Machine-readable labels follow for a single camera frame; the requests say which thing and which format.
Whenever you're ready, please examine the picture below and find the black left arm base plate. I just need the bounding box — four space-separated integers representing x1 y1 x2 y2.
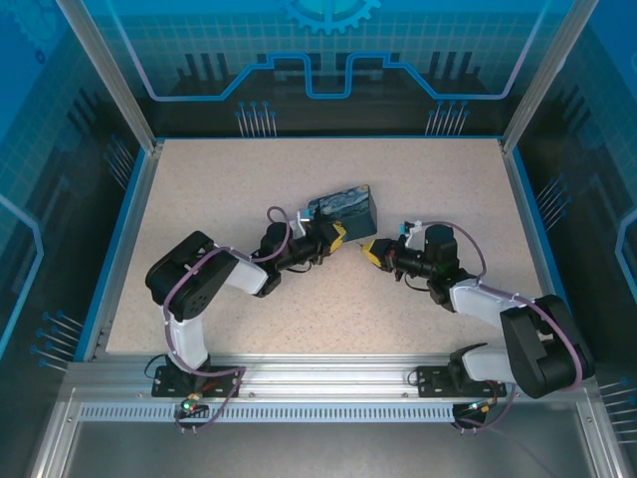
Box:
150 364 241 398

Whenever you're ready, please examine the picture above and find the starry night print tin box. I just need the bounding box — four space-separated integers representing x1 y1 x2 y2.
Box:
305 182 378 238

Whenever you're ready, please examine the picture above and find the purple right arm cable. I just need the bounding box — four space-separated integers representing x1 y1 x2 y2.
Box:
422 218 586 434

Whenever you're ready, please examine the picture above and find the aluminium front frame rail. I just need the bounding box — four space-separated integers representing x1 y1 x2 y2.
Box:
64 354 601 400

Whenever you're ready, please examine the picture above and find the aluminium side frame rail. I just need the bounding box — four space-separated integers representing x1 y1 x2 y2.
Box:
82 142 165 360
500 143 566 300

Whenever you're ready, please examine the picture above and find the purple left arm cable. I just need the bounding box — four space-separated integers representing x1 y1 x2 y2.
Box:
161 205 293 434

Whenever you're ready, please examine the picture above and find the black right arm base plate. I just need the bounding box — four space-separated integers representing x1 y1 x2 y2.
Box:
415 364 510 399

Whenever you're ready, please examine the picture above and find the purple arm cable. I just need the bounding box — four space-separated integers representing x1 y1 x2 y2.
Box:
422 218 586 434
161 205 293 434

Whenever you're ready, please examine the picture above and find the slotted grey cable duct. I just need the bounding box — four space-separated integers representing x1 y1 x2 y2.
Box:
77 402 462 425

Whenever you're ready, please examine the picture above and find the aluminium corner post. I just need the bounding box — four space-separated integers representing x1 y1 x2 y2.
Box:
499 0 589 154
53 0 166 153

